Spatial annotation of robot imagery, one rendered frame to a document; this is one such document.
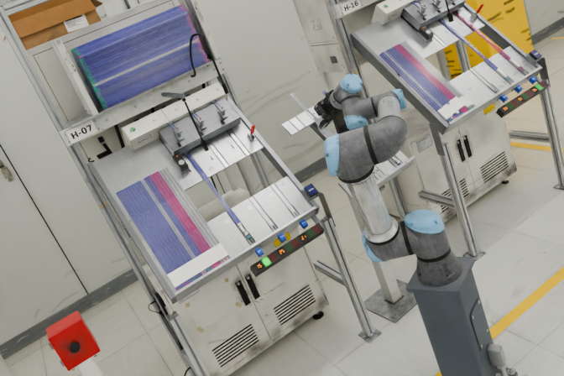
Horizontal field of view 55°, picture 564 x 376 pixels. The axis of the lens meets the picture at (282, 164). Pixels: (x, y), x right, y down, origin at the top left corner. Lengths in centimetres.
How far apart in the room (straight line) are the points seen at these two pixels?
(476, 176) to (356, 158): 183
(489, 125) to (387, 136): 184
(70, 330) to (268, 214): 86
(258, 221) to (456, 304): 83
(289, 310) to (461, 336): 100
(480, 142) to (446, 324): 153
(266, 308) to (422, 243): 107
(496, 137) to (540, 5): 313
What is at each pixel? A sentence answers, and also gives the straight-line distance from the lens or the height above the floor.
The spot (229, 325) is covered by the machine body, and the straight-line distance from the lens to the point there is 264.
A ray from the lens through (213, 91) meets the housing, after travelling 252.
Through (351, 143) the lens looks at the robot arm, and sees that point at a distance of 156.
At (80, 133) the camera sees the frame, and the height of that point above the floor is 134.
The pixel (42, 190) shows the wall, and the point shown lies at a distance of 393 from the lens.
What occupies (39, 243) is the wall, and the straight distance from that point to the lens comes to 402.
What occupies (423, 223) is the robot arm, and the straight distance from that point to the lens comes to 182.
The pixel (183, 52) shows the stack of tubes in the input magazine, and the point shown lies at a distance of 247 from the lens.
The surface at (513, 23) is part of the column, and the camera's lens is 520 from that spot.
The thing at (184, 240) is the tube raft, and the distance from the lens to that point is 221.
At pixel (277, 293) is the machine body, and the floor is 29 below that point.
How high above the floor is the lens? 168
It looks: 19 degrees down
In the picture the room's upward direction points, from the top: 22 degrees counter-clockwise
